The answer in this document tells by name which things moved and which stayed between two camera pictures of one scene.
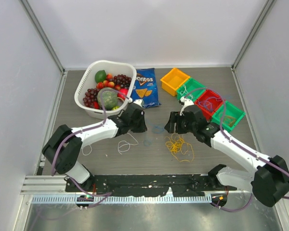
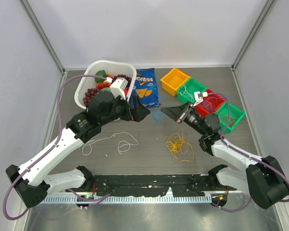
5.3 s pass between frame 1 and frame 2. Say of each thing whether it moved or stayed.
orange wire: stayed
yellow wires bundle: stayed
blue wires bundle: moved
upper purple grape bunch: stayed
